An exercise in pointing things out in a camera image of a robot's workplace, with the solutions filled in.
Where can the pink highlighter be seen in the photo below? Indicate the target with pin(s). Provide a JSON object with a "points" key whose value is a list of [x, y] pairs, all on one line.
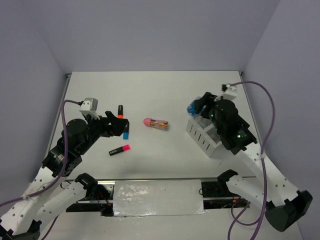
{"points": [[118, 150]]}

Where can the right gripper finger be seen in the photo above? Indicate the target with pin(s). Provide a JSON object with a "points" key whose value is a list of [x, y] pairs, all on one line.
{"points": [[200, 107], [209, 97]]}

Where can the black tray container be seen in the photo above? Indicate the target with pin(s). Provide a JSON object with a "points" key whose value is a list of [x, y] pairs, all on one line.
{"points": [[243, 126]]}

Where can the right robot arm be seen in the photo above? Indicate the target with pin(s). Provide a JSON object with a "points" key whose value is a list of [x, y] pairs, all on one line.
{"points": [[282, 202]]}

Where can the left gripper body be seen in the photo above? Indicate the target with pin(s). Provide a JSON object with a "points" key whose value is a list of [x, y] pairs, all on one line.
{"points": [[98, 128]]}

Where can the pink-capped pen tube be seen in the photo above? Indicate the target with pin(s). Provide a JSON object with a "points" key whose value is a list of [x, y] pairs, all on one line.
{"points": [[156, 123]]}

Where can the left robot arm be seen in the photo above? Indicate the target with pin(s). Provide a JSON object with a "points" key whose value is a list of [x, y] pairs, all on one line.
{"points": [[26, 218]]}

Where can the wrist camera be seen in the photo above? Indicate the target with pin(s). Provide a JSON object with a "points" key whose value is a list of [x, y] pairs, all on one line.
{"points": [[89, 108], [229, 92]]}

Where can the blue slime jar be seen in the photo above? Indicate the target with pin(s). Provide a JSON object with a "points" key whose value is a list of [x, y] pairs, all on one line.
{"points": [[191, 108]]}

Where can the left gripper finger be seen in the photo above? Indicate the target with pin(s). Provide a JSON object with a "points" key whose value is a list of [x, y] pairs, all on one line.
{"points": [[118, 130], [113, 120]]}

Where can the white compartment organizer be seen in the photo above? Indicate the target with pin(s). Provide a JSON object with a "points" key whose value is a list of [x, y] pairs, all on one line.
{"points": [[205, 135]]}

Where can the silver taped panel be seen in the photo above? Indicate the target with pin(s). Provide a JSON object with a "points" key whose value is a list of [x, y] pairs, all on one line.
{"points": [[157, 198]]}

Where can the blue highlighter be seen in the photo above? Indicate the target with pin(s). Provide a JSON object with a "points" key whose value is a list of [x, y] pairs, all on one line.
{"points": [[126, 131]]}

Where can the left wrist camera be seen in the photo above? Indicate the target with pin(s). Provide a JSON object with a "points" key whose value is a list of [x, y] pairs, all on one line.
{"points": [[89, 108]]}

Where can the orange highlighter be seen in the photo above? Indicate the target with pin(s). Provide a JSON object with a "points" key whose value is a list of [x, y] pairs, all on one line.
{"points": [[120, 112]]}

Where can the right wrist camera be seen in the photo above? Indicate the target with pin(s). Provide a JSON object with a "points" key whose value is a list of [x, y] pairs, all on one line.
{"points": [[229, 92]]}

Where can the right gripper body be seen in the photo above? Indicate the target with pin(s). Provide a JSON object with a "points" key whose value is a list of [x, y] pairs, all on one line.
{"points": [[217, 122]]}

